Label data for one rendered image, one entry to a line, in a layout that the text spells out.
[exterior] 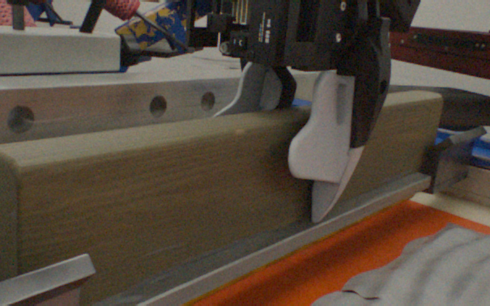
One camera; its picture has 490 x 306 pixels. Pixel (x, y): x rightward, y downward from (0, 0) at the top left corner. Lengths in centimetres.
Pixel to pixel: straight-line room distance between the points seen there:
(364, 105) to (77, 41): 31
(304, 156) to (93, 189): 12
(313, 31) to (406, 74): 223
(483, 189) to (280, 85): 29
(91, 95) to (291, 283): 24
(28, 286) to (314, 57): 16
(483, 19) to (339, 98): 209
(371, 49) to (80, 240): 18
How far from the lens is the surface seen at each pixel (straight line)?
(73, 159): 21
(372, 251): 41
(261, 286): 34
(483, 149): 59
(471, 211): 54
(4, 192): 21
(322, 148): 30
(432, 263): 40
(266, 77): 34
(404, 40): 145
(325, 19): 28
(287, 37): 25
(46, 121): 47
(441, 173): 49
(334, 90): 30
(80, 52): 53
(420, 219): 49
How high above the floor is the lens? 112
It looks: 15 degrees down
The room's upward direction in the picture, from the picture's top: 6 degrees clockwise
